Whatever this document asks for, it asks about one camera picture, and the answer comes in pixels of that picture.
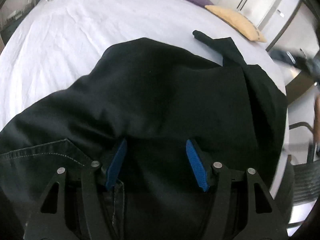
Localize yellow pillow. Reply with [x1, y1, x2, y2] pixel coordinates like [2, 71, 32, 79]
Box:
[205, 5, 267, 43]

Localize white bed sheet mattress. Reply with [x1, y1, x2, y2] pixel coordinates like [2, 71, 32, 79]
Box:
[1, 0, 285, 205]

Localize black metal chair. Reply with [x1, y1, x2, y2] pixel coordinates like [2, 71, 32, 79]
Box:
[286, 121, 319, 236]

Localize black denim pants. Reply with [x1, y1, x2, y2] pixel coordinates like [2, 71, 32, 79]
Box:
[1, 31, 287, 239]

